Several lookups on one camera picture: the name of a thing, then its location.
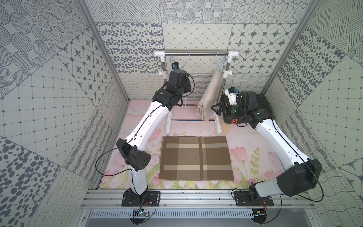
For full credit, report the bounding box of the white steel clothes rack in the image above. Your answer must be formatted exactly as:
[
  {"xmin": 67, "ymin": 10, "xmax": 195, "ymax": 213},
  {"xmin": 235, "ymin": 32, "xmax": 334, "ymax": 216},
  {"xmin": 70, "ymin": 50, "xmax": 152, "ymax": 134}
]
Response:
[{"xmin": 154, "ymin": 50, "xmax": 239, "ymax": 136}]

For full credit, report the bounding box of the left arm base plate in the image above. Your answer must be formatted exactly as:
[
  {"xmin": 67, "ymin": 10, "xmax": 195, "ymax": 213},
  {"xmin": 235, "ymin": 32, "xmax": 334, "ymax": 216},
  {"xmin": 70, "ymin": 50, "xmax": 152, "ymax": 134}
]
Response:
[{"xmin": 122, "ymin": 189, "xmax": 161, "ymax": 207}]

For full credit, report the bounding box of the green circuit board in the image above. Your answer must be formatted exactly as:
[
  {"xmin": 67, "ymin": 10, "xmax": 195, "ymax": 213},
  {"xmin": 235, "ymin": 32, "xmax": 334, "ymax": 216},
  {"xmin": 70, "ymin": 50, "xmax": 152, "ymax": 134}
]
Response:
[{"xmin": 133, "ymin": 209, "xmax": 149, "ymax": 218}]

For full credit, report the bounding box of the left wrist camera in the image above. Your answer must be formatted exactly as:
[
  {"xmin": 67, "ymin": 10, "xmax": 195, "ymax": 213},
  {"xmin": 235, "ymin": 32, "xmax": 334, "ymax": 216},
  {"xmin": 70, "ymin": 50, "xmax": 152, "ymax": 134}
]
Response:
[{"xmin": 171, "ymin": 62, "xmax": 180, "ymax": 70}]

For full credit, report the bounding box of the black plastic tool case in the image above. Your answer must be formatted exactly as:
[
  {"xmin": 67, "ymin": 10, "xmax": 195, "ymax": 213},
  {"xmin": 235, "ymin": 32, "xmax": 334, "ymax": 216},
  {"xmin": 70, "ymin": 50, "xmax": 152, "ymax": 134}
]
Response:
[{"xmin": 220, "ymin": 91, "xmax": 272, "ymax": 128}]

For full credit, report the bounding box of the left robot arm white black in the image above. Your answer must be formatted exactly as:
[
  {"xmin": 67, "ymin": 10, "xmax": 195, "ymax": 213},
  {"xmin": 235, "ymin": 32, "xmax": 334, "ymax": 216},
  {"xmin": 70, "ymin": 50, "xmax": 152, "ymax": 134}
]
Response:
[{"xmin": 116, "ymin": 69, "xmax": 194, "ymax": 201}]

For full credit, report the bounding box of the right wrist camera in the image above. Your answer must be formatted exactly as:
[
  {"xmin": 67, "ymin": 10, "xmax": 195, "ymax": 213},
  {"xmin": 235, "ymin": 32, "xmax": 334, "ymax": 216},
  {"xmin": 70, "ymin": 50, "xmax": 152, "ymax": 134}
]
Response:
[{"xmin": 225, "ymin": 87, "xmax": 238, "ymax": 106}]

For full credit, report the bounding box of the aluminium mounting rail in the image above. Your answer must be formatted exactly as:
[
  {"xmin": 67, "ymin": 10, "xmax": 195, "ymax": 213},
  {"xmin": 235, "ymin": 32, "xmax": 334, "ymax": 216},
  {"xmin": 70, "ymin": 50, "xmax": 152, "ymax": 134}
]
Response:
[{"xmin": 81, "ymin": 189, "xmax": 314, "ymax": 209}]

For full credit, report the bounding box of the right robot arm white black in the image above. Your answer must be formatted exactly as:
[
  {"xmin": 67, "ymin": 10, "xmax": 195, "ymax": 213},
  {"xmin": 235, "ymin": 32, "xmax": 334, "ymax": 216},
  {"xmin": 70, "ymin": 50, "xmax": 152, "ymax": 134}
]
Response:
[{"xmin": 211, "ymin": 88, "xmax": 322, "ymax": 200}]

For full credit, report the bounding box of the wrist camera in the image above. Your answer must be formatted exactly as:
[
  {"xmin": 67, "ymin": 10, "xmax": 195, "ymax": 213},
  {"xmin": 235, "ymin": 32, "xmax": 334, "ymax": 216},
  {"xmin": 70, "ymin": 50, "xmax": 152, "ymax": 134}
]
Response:
[
  {"xmin": 225, "ymin": 87, "xmax": 238, "ymax": 106},
  {"xmin": 171, "ymin": 62, "xmax": 180, "ymax": 70}
]

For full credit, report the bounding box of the right black controller box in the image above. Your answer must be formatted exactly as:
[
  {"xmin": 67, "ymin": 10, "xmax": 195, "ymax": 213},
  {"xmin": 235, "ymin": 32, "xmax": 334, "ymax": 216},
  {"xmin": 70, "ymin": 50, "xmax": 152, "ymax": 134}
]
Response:
[{"xmin": 252, "ymin": 209, "xmax": 267, "ymax": 225}]

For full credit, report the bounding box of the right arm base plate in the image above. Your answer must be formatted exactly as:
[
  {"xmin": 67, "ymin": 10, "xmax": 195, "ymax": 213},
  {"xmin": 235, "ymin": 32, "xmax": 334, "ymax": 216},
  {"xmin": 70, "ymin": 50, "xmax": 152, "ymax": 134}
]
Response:
[{"xmin": 232, "ymin": 190, "xmax": 274, "ymax": 207}]

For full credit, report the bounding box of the light blue wire hanger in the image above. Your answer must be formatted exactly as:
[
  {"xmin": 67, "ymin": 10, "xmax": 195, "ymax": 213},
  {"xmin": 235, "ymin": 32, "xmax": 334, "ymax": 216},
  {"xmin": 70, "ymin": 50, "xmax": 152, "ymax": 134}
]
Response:
[
  {"xmin": 206, "ymin": 51, "xmax": 226, "ymax": 96},
  {"xmin": 167, "ymin": 50, "xmax": 195, "ymax": 107}
]

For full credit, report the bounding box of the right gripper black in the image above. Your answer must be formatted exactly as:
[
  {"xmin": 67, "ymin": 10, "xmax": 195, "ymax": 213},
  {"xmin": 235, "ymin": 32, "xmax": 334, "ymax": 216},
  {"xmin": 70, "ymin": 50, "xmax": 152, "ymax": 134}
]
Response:
[{"xmin": 211, "ymin": 102, "xmax": 247, "ymax": 118}]

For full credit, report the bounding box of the beige wool scarf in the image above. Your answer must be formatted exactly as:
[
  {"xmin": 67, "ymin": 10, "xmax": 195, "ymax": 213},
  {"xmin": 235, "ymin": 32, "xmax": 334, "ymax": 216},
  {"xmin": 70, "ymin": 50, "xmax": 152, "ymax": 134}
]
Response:
[{"xmin": 195, "ymin": 71, "xmax": 223, "ymax": 122}]

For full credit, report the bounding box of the brown plaid scarf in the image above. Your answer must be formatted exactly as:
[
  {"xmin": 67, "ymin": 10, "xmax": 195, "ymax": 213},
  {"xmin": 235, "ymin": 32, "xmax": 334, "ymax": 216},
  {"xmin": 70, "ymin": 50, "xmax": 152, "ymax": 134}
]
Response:
[{"xmin": 159, "ymin": 136, "xmax": 234, "ymax": 181}]

